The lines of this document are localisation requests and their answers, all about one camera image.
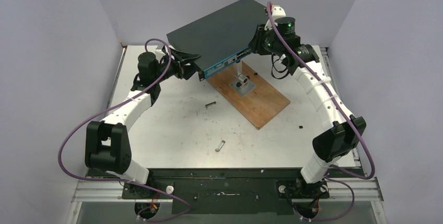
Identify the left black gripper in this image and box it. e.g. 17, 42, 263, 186
154, 49, 202, 84

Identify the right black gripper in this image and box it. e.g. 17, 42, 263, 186
248, 25, 282, 56

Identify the teal grey network switch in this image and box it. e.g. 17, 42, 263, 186
167, 0, 268, 80

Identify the dark transceiver module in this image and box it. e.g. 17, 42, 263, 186
205, 101, 217, 109

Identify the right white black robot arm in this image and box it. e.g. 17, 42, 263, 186
249, 17, 366, 197

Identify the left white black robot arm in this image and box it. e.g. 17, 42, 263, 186
85, 47, 201, 198

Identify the wooden base board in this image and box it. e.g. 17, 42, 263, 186
207, 62, 290, 129

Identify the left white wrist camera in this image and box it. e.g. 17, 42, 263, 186
154, 45, 167, 57

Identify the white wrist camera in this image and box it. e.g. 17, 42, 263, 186
154, 45, 167, 57
264, 2, 286, 31

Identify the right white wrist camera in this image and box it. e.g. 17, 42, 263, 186
264, 2, 286, 31

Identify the metal switch mounting stand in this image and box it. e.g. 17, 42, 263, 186
230, 61, 256, 97

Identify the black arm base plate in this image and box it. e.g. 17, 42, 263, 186
122, 168, 365, 216

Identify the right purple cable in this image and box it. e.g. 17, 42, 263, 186
265, 1, 376, 222

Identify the purple cable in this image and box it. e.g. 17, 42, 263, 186
265, 1, 376, 222
57, 38, 193, 223

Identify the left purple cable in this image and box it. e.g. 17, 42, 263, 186
57, 38, 193, 223

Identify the aluminium frame rail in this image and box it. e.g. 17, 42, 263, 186
72, 178, 383, 203

